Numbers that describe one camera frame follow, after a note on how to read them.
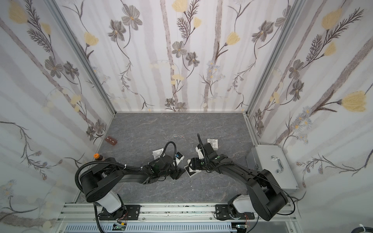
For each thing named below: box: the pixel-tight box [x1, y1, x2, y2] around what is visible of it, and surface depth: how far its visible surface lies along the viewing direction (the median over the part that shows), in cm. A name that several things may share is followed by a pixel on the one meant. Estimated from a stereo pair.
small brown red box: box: [104, 136, 118, 146], surface depth 103 cm
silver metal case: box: [245, 144, 300, 192], surface depth 78 cm
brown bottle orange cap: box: [93, 152, 103, 161], surface depth 88 cm
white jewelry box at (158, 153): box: [152, 148, 166, 160], surface depth 95 cm
